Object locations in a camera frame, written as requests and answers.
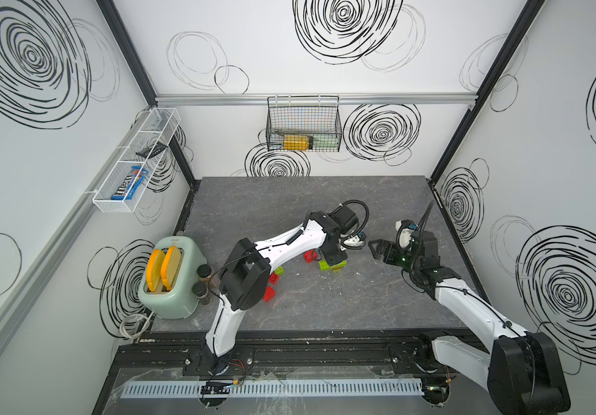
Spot small red lego brick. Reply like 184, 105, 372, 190
268, 273, 280, 285

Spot aluminium wall rail back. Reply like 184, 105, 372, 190
156, 93, 478, 107

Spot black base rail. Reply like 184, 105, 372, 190
115, 331, 530, 377

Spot lime green long lego brick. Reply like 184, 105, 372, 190
319, 260, 347, 273

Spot black corner frame post right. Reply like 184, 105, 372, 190
429, 0, 546, 186

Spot aluminium wall rail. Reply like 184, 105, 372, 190
156, 93, 478, 107
0, 111, 148, 385

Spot aluminium wall rail left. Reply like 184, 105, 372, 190
0, 111, 148, 385

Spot yellow toast slice right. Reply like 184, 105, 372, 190
161, 246, 183, 292

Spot yellow toast slice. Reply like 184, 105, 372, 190
161, 246, 183, 292
146, 249, 166, 292

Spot black wire wall basket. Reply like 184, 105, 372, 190
265, 103, 343, 151

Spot blue candy packet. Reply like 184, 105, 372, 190
110, 166, 147, 201

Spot black corner frame post left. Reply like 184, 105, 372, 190
95, 0, 199, 191

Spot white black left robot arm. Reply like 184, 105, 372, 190
204, 199, 370, 366

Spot green item in basket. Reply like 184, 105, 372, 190
313, 133, 340, 152

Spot yellow toast slice left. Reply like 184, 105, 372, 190
146, 249, 166, 292

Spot red lego brick front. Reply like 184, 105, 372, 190
263, 286, 276, 303

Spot black corner frame post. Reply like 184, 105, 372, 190
95, 0, 199, 191
429, 0, 546, 186

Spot white slotted cable duct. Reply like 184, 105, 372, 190
120, 379, 424, 399

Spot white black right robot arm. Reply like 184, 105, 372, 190
368, 213, 571, 414

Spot black remote control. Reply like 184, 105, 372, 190
135, 142, 167, 159

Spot white wire shelf basket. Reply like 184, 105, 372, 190
92, 107, 180, 214

